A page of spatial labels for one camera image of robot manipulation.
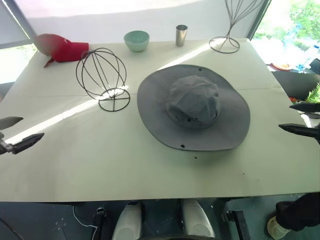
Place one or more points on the steel tumbler cup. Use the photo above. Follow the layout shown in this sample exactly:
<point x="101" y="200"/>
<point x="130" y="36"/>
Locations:
<point x="181" y="36"/>

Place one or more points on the white robot left leg shell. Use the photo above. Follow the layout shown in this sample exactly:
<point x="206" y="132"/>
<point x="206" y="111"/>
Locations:
<point x="127" y="222"/>

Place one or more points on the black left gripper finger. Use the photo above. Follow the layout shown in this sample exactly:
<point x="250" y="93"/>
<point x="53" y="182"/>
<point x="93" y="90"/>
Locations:
<point x="26" y="143"/>
<point x="8" y="122"/>

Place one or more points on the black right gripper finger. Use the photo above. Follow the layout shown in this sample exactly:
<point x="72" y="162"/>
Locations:
<point x="308" y="107"/>
<point x="303" y="130"/>

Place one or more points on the green plant leaves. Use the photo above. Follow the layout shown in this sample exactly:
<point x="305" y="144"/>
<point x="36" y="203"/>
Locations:
<point x="315" y="95"/>

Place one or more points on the white robot right leg shell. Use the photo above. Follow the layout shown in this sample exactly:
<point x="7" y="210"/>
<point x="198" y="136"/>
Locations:
<point x="196" y="220"/>

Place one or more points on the mint green bowl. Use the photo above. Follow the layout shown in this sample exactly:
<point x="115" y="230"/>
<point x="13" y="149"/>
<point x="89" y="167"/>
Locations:
<point x="136" y="42"/>

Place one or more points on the grey window frame post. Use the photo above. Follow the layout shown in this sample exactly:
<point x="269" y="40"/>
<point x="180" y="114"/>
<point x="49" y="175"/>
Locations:
<point x="23" y="22"/>

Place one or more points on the red baseball cap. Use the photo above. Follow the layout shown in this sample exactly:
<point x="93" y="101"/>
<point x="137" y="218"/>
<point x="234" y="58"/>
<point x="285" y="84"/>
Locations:
<point x="66" y="51"/>

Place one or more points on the white paper table cover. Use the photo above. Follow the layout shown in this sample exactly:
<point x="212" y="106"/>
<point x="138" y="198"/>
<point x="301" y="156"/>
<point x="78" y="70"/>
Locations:
<point x="100" y="162"/>

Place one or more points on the white robot leg shell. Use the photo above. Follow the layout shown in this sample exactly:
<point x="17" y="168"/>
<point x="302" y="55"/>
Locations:
<point x="127" y="222"/>
<point x="196" y="220"/>

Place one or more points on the orange plate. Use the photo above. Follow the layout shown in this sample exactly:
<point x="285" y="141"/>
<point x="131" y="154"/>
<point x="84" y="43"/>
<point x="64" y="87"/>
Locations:
<point x="282" y="65"/>

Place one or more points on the person's dark trouser leg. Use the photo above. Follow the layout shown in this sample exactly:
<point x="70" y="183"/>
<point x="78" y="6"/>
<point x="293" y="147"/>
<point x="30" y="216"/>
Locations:
<point x="300" y="212"/>

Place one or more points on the black table leg bracket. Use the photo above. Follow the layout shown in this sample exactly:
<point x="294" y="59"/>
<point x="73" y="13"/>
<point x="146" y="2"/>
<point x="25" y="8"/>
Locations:
<point x="240" y="223"/>

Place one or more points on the large black padded object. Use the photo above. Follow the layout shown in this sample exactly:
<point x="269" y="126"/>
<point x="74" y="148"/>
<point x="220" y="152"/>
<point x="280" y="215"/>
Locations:
<point x="295" y="83"/>

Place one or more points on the person's cream shoe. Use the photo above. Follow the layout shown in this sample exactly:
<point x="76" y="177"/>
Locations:
<point x="275" y="228"/>

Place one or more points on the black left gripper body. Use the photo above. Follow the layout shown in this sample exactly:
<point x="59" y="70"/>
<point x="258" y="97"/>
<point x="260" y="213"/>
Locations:
<point x="5" y="149"/>

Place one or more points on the grey wide-brim sun hat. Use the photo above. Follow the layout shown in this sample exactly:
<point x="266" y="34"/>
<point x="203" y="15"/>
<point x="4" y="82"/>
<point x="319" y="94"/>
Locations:
<point x="160" y="110"/>

